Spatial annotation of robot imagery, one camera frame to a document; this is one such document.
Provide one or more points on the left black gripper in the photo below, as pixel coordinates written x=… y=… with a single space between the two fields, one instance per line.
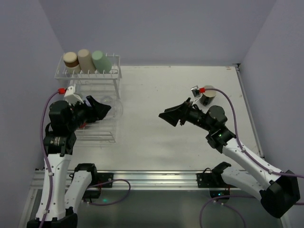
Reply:
x=86 y=111

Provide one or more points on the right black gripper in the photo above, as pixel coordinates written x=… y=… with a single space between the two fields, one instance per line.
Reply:
x=184 y=114

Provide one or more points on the clear faceted glass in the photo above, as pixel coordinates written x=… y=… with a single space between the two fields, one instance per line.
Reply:
x=116 y=110

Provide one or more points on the black mug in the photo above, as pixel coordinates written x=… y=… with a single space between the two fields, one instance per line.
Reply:
x=208 y=94

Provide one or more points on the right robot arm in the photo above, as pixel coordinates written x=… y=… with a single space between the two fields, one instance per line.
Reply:
x=276 y=190

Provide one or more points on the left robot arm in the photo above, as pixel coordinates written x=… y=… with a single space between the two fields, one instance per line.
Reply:
x=59 y=204

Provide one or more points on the beige cup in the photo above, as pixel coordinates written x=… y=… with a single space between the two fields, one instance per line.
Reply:
x=86 y=62

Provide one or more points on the green cup upper shelf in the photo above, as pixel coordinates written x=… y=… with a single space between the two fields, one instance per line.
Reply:
x=101 y=62

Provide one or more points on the brown and cream cup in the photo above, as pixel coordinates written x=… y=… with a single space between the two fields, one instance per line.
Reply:
x=71 y=62

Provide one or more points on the white wire dish rack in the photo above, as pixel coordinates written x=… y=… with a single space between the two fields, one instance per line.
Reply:
x=97 y=85

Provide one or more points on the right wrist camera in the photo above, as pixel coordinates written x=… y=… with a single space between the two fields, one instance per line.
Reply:
x=196 y=94

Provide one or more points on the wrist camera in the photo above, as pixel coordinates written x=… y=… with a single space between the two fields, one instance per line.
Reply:
x=73 y=95
x=196 y=94

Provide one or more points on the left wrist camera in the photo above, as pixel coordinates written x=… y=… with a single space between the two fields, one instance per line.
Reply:
x=73 y=95

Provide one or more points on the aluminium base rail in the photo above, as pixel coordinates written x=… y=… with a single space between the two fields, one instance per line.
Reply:
x=180 y=180

